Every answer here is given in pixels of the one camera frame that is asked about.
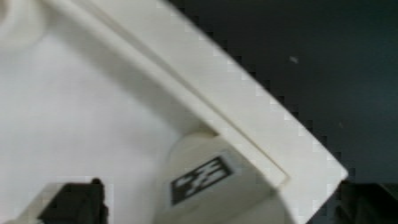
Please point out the white square tabletop part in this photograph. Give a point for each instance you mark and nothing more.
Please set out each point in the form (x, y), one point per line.
(117, 83)

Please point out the white leg with tag 20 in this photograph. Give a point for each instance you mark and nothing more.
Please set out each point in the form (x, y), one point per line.
(220, 185)

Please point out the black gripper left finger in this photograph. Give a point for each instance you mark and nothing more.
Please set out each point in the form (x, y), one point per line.
(77, 206)

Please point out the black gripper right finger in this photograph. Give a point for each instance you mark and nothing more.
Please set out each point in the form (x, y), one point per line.
(369, 203)

